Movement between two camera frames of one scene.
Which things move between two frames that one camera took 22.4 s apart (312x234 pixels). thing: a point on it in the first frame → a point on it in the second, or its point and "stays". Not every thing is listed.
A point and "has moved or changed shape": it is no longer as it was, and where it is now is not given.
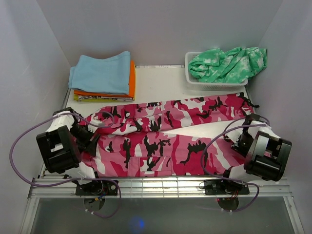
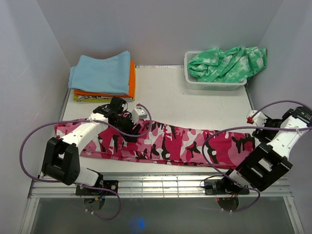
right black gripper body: [243, 143] → [269, 134]
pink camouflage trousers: [191, 136] has moved or changed shape
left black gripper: [90, 146] → [129, 129]
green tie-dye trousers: [237, 65] stays
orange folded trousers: [131, 90] stays
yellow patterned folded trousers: [79, 98] stays
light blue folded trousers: [108, 75] stays
